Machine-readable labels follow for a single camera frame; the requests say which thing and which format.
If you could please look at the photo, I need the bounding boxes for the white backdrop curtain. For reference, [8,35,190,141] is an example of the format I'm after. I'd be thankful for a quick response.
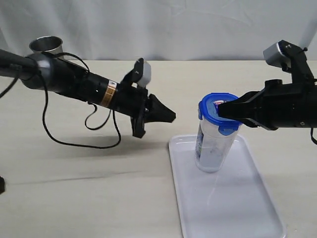
[0,0,317,60]

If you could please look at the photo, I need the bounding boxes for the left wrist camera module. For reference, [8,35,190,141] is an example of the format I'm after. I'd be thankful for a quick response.
[121,58,152,88]

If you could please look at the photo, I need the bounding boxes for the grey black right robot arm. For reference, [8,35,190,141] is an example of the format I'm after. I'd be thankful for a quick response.
[217,79,317,130]

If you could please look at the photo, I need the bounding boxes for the clear tall plastic container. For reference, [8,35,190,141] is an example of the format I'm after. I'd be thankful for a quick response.
[195,118,240,173]

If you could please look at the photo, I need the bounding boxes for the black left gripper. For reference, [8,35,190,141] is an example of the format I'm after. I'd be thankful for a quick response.
[109,85,176,138]

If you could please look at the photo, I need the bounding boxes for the white rectangular plastic tray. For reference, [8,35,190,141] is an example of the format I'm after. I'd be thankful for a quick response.
[168,134,287,238]

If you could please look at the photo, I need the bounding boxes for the black object at table edge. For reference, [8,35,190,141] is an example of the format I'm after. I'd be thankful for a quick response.
[0,177,6,194]

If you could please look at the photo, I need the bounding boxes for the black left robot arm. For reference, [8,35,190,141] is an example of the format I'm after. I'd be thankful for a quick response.
[0,50,176,138]

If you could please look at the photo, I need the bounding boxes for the blue plastic locking lid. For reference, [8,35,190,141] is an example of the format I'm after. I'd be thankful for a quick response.
[198,92,243,136]

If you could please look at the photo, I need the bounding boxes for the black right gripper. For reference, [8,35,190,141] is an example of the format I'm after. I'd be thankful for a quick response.
[217,79,314,130]

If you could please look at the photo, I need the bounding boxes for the stainless steel cup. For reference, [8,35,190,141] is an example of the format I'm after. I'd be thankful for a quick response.
[28,36,63,56]

